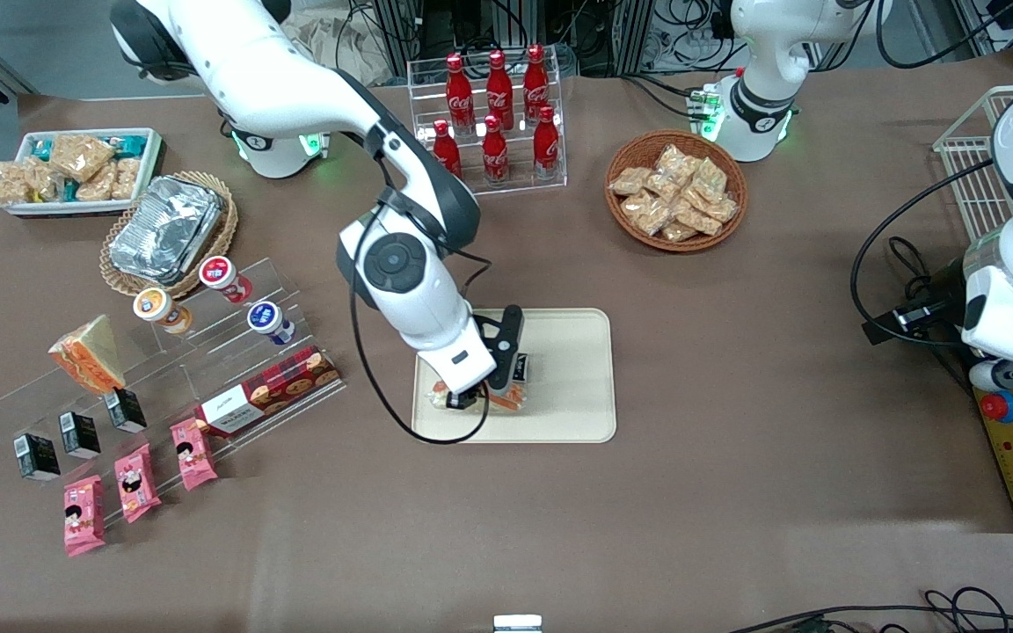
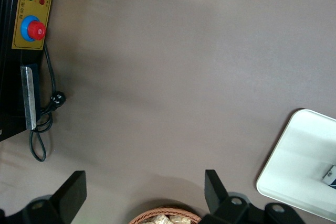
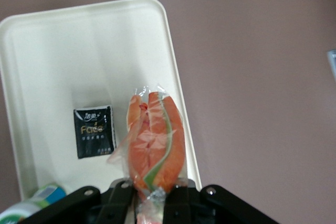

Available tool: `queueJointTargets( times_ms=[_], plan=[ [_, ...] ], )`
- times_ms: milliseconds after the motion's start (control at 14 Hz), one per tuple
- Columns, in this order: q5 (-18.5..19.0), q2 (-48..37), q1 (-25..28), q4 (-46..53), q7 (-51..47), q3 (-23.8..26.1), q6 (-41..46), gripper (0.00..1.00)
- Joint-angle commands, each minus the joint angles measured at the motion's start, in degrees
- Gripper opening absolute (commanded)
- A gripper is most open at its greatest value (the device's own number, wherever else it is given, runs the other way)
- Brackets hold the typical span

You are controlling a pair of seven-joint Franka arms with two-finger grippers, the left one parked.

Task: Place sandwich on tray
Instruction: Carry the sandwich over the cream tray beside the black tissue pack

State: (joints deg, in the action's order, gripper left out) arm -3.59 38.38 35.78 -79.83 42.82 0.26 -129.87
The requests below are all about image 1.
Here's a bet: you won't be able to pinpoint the triangle sandwich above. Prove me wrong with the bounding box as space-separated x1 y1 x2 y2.
430 380 528 415
47 314 128 395

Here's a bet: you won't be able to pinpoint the beige plastic tray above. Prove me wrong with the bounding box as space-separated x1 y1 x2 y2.
412 308 618 445

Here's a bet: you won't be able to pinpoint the clear acrylic bottle rack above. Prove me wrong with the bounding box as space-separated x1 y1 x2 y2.
407 50 568 203

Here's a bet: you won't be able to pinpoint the red tartan cookie box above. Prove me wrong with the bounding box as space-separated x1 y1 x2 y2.
195 346 342 438

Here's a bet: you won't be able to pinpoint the blue lidded cup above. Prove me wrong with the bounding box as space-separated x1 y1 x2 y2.
247 301 296 346

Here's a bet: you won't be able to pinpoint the red cola bottle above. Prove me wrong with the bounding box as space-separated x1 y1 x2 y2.
533 105 560 181
523 44 550 124
446 54 476 135
486 49 514 131
482 114 510 186
433 120 464 179

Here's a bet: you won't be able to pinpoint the red lidded cup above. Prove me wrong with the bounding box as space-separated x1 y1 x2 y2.
199 256 254 304

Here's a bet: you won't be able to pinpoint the flat wicker basket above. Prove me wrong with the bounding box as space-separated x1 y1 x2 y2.
99 171 239 298

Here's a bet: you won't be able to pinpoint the pink snack packet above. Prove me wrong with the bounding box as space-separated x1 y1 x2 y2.
113 443 162 524
170 418 219 491
63 476 106 558

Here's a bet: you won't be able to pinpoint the round wicker bowl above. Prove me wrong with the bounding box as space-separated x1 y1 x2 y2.
605 130 749 254

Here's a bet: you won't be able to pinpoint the clear acrylic tiered shelf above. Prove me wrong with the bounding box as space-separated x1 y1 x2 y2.
0 257 349 528

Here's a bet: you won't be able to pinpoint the orange lidded cup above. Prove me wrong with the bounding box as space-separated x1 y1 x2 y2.
133 287 194 336

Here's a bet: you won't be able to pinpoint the silver foil container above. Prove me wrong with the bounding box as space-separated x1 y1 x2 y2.
108 175 224 284

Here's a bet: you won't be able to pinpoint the small black carton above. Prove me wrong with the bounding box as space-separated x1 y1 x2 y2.
60 411 102 458
104 388 148 434
14 433 62 482

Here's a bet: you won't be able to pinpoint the crumpled beige paper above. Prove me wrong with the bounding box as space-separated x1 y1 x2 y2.
282 9 393 89

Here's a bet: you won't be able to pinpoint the white rectangular bin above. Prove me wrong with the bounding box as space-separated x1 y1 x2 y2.
5 128 163 217

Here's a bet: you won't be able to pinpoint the rice cracker snack pack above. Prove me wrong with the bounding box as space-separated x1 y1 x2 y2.
49 134 116 183
27 158 63 201
0 160 33 207
76 164 120 203
111 156 142 200

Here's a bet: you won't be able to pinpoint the black right wrist bracket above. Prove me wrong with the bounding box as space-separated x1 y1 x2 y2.
470 305 527 361

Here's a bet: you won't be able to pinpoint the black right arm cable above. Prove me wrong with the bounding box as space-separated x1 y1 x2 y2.
346 186 494 446

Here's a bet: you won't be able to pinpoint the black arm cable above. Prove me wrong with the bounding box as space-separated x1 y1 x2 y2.
346 186 494 446
849 158 995 348

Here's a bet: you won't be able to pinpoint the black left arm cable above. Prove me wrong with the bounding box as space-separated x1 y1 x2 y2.
849 158 995 348

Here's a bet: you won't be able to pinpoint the white wire basket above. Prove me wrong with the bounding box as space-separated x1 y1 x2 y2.
933 85 1013 243

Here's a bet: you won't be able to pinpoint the black cable bundle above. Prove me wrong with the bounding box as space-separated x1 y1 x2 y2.
726 587 1013 633

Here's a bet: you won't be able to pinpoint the black base cables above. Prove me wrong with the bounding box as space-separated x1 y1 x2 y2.
621 73 710 120

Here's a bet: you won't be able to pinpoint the aluminium frame rack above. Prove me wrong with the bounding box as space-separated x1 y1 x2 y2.
370 0 736 76

